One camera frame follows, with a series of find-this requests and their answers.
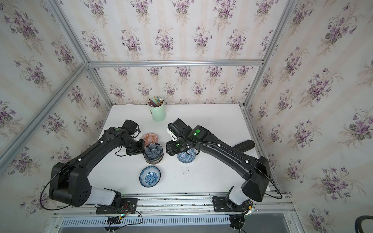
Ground aluminium rail frame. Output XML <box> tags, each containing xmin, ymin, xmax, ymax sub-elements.
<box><xmin>46</xmin><ymin>193</ymin><xmax>304</xmax><ymax>233</ymax></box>

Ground green triangle patterned bowl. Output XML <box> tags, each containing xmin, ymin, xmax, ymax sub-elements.
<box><xmin>145</xmin><ymin>157</ymin><xmax>163</xmax><ymax>165</ymax></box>

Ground black petal patterned bowl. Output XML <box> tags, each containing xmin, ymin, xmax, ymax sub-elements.
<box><xmin>144</xmin><ymin>143</ymin><xmax>164</xmax><ymax>160</ymax></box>

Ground blue floral bowl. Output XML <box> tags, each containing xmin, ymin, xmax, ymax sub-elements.
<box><xmin>139</xmin><ymin>166</ymin><xmax>161</xmax><ymax>188</ymax></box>

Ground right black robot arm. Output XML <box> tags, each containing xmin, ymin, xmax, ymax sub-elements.
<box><xmin>166</xmin><ymin>123</ymin><xmax>271</xmax><ymax>205</ymax></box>

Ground light green cup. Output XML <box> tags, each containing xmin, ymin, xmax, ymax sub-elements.
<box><xmin>150</xmin><ymin>104</ymin><xmax>166</xmax><ymax>122</ymax></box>

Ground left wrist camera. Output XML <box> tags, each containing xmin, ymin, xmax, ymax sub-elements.
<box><xmin>121</xmin><ymin>119</ymin><xmax>141</xmax><ymax>138</ymax></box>

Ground orange patterned bowl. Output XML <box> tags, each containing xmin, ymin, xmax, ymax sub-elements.
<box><xmin>142</xmin><ymin>133</ymin><xmax>158</xmax><ymax>146</ymax></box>

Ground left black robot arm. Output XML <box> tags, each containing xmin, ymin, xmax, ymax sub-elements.
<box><xmin>49</xmin><ymin>127</ymin><xmax>144</xmax><ymax>207</ymax></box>

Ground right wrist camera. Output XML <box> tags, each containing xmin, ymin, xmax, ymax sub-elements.
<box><xmin>167</xmin><ymin>118</ymin><xmax>192</xmax><ymax>140</ymax></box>

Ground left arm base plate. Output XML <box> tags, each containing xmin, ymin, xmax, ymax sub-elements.
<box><xmin>96</xmin><ymin>198</ymin><xmax>138</xmax><ymax>215</ymax></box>

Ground colourful straws bundle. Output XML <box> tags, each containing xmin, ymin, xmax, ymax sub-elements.
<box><xmin>148</xmin><ymin>96</ymin><xmax>164</xmax><ymax>108</ymax></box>

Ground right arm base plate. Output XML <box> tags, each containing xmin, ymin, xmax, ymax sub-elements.
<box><xmin>211</xmin><ymin>186</ymin><xmax>253</xmax><ymax>213</ymax></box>

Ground black chair edge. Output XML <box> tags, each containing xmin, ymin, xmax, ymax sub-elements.
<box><xmin>354</xmin><ymin>215</ymin><xmax>373</xmax><ymax>233</ymax></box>

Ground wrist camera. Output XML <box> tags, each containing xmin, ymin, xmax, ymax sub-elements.
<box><xmin>121</xmin><ymin>119</ymin><xmax>141</xmax><ymax>138</ymax></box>
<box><xmin>167</xmin><ymin>118</ymin><xmax>192</xmax><ymax>140</ymax></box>

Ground black cylindrical handle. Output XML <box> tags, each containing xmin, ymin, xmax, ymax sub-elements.
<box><xmin>233</xmin><ymin>140</ymin><xmax>255</xmax><ymax>152</ymax></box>

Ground blue damask patterned bowl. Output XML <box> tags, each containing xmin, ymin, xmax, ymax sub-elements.
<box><xmin>177</xmin><ymin>148</ymin><xmax>197</xmax><ymax>164</ymax></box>

